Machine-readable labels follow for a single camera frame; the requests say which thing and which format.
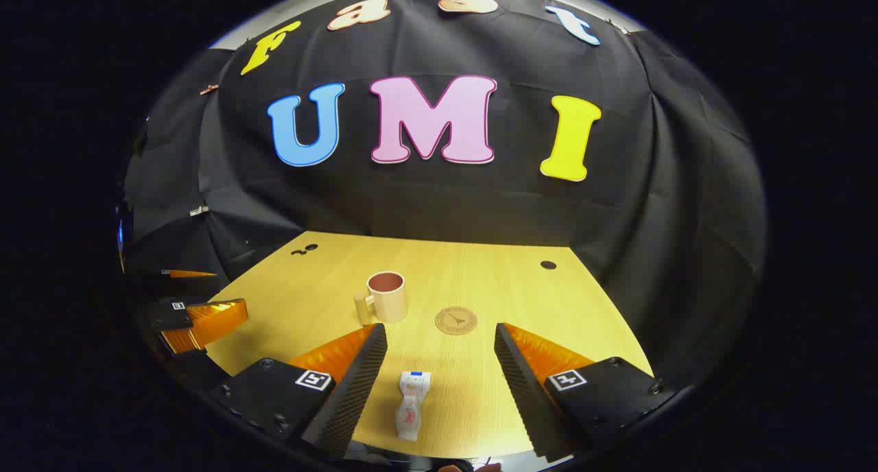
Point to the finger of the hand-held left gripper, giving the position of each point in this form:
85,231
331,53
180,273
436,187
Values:
206,324
188,274

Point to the round cork coaster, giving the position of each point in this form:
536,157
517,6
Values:
456,320

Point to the black backdrop cloth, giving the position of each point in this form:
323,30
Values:
480,204

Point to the white toothpaste tube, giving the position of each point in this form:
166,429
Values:
411,407

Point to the light wooden desktop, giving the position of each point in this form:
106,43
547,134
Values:
480,280

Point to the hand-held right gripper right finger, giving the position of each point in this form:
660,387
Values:
525,390

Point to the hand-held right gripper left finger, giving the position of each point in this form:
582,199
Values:
357,390

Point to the orange backdrop clip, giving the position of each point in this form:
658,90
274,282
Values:
209,88

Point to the white backdrop clip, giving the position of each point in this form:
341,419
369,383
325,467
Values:
199,211

